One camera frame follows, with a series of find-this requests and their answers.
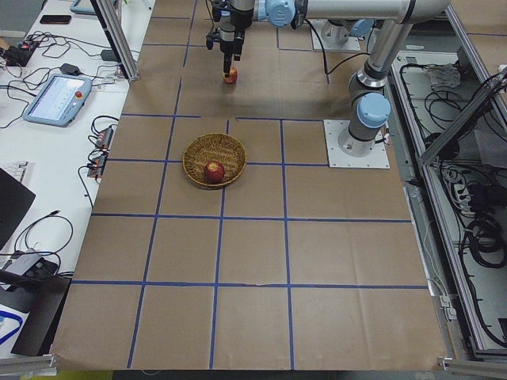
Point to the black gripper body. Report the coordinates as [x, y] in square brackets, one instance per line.
[227, 46]

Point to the yellow red apple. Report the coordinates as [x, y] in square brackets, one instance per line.
[232, 77]

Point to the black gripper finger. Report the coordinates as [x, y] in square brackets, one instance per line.
[227, 64]

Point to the black laptop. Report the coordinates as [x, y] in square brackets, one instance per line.
[16, 199]

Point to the blue teach pendant tablet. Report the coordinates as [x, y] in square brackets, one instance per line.
[59, 101]

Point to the black smartphone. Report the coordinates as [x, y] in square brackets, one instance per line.
[51, 19]

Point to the aluminium frame post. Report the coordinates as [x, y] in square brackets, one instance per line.
[113, 31]

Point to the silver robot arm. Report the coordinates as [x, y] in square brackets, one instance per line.
[398, 16]
[370, 108]

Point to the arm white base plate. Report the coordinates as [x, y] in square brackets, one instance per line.
[376, 158]
[333, 38]

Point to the woven wicker basket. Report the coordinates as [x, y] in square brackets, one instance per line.
[220, 148]

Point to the dark red apple in basket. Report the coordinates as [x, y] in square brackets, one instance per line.
[214, 172]

